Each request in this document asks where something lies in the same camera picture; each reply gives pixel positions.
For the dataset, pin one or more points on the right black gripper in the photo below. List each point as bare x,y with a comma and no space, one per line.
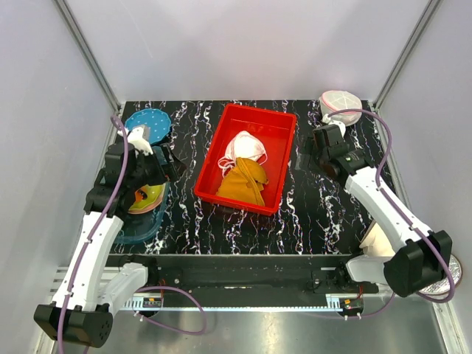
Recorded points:
313,147

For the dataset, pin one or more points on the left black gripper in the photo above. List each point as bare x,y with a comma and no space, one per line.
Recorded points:
161,177

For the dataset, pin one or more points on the white pink mesh laundry bag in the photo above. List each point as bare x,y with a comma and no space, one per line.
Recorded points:
331,101

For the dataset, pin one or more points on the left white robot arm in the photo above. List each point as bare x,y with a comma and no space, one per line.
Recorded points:
82,311

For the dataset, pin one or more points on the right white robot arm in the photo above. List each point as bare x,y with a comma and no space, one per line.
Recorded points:
420,256

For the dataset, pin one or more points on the white pink bra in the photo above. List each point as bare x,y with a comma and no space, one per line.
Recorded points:
243,145

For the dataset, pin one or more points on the pink plate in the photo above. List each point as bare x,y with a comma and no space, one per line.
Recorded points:
144,208

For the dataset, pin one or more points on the blue polka dot plate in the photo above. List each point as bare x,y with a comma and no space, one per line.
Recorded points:
156,121

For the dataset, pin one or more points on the red plastic bin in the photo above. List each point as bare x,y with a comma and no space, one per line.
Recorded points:
274,129

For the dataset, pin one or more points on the mustard yellow garment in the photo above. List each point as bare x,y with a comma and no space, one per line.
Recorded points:
244,183

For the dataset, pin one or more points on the clear blue plastic tub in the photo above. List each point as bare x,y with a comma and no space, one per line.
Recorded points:
139,228

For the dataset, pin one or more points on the beige bear pouch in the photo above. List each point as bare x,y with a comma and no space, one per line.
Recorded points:
375,242

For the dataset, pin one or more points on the silver round coaster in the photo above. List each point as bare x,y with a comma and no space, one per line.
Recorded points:
442,287

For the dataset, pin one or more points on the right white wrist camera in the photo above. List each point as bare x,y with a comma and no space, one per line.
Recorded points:
331,121

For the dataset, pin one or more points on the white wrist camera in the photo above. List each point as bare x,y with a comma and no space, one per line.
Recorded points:
138,137
331,121

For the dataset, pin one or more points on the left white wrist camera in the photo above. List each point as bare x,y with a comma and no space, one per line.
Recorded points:
138,137

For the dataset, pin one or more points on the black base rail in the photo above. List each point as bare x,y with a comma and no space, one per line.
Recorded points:
251,282

